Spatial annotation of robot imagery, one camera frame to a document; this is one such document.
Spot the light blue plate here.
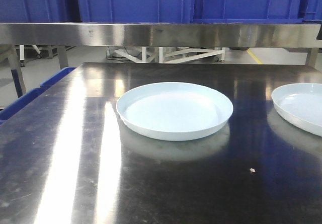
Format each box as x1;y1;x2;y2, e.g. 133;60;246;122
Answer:
116;82;233;141
271;83;321;136

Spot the steel shelf leg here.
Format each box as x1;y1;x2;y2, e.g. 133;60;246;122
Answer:
57;46;69;69
8;45;26;98
305;48;319;67

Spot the right blue shelf crate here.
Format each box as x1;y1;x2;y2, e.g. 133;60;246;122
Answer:
193;0;302;24

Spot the blue shelf crate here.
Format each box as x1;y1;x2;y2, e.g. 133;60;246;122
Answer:
193;0;302;24
78;0;194;23
1;0;80;23

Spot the middle blue shelf crate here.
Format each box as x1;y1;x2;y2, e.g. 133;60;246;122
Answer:
78;0;194;23

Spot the left steel shelf leg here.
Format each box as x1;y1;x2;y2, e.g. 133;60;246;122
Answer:
8;45;26;98

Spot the right steel shelf leg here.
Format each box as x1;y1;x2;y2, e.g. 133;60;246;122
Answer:
305;48;319;67

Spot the left blue shelf crate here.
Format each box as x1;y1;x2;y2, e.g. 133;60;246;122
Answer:
1;0;80;23

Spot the blue floor bin near left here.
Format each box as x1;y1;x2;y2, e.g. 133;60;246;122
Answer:
1;87;46;122

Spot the black tape strip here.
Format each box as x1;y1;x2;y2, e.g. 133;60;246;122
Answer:
316;25;322;40

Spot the far right blue crate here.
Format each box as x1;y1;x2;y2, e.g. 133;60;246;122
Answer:
299;0;321;21

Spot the white metal frame cart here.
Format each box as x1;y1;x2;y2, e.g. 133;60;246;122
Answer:
106;46;225;64

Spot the stainless steel shelf rail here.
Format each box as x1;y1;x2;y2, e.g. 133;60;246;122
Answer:
1;23;321;48

